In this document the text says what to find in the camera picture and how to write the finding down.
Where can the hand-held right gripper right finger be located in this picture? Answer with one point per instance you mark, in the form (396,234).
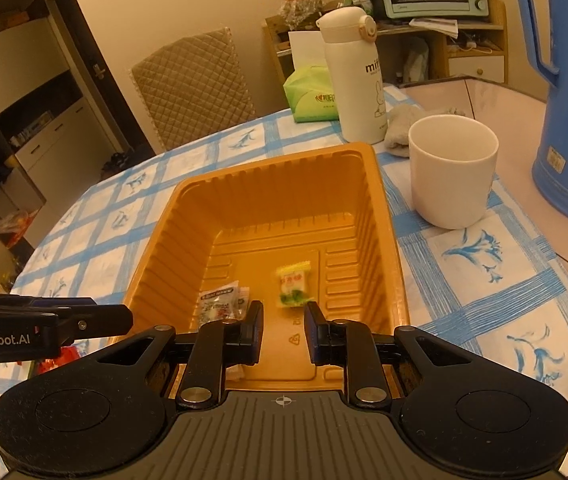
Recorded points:
(314,332)

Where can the white insulated bottle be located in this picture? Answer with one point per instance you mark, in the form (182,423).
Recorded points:
(356,100)

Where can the dark shoes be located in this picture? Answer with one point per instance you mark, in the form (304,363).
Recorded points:
(114,161)

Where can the wooden shelf unit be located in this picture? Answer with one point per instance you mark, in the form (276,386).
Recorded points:
(478,67)

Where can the dark brown door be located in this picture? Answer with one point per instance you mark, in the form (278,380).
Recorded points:
(114,100)

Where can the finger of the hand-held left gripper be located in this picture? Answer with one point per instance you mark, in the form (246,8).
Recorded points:
(64,302)
(104,320)

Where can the green tissue pack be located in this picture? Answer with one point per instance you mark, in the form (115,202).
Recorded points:
(311,102)

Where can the white plastic bag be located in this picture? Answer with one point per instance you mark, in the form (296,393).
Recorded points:
(416,60)

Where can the red plastic bag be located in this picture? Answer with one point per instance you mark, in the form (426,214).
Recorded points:
(11,225)

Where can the blue checked tablecloth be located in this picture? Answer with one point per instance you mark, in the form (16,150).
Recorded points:
(463,285)

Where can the orange lidded jar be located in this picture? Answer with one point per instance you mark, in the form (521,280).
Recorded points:
(299,10)

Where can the clear snack packet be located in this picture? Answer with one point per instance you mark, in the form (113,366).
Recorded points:
(219,302)

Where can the grey cloth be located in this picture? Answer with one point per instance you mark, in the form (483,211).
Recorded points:
(398,130)

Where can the white ceramic cup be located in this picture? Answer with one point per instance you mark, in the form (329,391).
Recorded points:
(451,180)

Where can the white cabinet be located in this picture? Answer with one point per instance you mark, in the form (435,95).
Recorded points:
(49,145)

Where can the yellow candy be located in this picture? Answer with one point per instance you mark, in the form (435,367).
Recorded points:
(291,282)

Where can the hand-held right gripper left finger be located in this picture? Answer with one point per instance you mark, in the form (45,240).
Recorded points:
(253,332)

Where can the beige quilted chair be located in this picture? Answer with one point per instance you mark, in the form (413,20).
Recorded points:
(189,90)

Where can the white papers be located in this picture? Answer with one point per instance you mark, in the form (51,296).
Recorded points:
(433,26)

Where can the orange plastic tray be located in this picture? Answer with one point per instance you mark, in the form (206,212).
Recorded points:
(284,200)

